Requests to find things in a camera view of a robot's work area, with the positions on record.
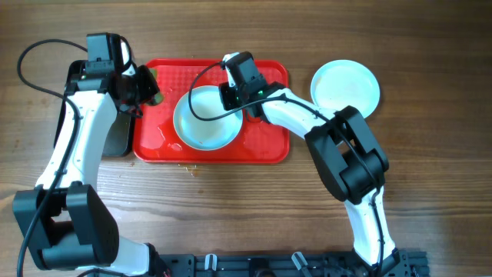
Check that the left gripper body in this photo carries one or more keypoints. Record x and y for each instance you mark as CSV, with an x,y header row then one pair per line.
x,y
141,89

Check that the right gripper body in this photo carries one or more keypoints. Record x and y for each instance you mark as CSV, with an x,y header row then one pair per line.
x,y
233,97

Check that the white plate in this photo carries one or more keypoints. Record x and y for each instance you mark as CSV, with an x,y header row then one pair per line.
x,y
343,82
205,135

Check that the green yellow sponge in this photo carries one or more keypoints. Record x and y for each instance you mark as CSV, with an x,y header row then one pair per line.
x,y
157,97

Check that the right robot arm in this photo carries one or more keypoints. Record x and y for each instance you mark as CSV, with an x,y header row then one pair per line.
x,y
349,161

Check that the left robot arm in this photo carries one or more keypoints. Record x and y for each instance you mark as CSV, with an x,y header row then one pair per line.
x,y
64,223

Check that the red plastic tray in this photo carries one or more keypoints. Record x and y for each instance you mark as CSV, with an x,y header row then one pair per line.
x,y
156,141

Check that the black rectangular basin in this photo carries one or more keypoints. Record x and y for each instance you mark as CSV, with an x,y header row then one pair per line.
x,y
120,136

